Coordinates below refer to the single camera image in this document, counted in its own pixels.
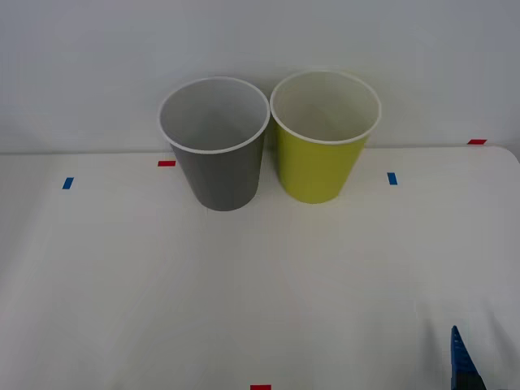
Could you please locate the yellow-green plastic waste bin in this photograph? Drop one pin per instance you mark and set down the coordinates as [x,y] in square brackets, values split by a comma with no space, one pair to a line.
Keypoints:
[317,170]

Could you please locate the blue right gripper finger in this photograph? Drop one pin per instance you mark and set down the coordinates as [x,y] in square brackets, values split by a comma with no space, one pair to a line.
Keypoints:
[461,361]

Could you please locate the grey plastic waste bin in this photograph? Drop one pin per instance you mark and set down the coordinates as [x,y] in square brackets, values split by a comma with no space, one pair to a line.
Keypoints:
[221,183]

